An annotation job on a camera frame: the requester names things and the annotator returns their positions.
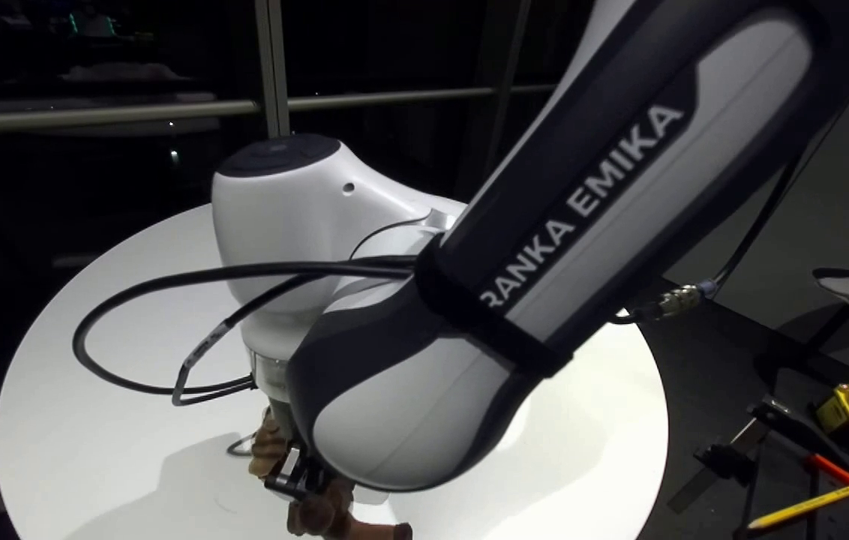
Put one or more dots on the grey metal railing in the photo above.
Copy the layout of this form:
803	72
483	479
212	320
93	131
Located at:
93	116

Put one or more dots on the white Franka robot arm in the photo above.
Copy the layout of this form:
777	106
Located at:
544	250

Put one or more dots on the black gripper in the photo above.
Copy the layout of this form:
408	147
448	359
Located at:
293	472

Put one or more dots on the grey metal post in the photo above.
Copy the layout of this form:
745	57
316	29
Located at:
271	69

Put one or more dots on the yellow pencil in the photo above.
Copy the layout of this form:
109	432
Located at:
807	506

